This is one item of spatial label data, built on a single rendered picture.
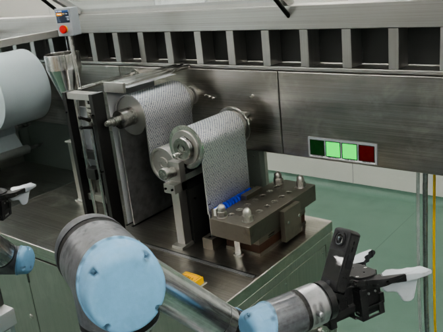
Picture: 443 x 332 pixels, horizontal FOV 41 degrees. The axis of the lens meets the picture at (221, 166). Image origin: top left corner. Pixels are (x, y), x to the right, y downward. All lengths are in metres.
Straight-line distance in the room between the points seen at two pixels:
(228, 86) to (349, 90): 0.49
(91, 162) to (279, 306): 1.29
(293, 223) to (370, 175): 2.77
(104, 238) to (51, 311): 1.66
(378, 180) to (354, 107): 2.81
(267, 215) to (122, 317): 1.15
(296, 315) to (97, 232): 0.37
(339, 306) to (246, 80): 1.20
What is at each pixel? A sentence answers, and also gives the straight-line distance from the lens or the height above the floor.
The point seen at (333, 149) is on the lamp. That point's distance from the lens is 2.01.
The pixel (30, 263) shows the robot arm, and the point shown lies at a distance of 1.67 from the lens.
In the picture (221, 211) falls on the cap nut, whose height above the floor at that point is 1.06.
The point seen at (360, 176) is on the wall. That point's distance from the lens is 4.78.
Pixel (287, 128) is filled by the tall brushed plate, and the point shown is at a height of 1.24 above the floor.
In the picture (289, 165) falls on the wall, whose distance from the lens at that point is 5.10.
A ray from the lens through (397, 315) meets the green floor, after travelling 3.30.
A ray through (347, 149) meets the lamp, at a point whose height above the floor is 1.19.
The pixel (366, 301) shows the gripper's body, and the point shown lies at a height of 1.21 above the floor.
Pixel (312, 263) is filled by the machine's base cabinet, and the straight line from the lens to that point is 2.11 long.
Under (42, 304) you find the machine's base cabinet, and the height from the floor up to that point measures 0.61.
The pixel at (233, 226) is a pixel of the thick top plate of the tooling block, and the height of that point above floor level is 1.02.
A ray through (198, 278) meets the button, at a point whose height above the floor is 0.92.
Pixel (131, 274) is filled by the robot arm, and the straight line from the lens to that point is 0.81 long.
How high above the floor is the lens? 1.80
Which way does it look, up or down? 19 degrees down
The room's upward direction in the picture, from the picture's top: 6 degrees counter-clockwise
